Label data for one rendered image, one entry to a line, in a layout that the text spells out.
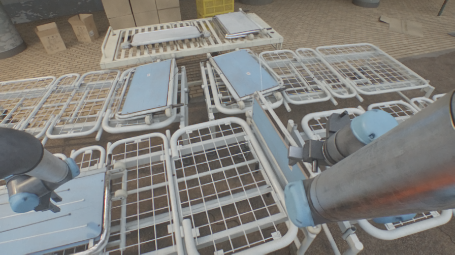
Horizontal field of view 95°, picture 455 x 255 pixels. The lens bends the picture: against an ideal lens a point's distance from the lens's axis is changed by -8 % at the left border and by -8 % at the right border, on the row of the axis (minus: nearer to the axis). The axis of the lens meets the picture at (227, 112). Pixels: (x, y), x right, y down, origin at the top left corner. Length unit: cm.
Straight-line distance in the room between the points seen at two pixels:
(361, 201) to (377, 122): 22
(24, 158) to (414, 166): 63
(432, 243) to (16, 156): 217
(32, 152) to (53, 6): 654
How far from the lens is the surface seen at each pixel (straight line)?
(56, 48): 483
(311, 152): 59
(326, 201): 33
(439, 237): 217
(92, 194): 136
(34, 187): 97
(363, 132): 45
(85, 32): 485
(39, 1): 715
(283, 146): 119
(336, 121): 61
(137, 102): 180
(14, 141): 61
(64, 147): 263
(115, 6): 423
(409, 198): 23
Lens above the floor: 158
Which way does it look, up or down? 41 degrees down
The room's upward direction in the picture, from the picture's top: 2 degrees counter-clockwise
